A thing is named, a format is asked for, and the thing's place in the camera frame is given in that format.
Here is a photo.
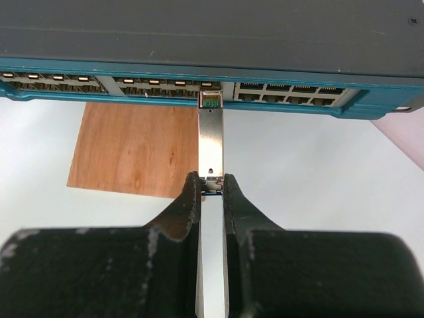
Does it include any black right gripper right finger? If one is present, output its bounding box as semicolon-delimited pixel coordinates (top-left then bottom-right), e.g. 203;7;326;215
223;174;423;317

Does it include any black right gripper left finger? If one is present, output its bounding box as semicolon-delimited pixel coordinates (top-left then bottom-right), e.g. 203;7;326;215
1;172;203;317

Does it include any silver SFP transceiver plug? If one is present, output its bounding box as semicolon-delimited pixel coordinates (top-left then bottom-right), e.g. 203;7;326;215
197;90;224;195

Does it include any wooden base board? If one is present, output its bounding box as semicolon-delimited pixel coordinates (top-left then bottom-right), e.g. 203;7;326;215
67;103;198;199

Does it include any dark grey network switch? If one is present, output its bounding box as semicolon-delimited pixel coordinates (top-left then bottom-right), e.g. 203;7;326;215
1;1;423;120

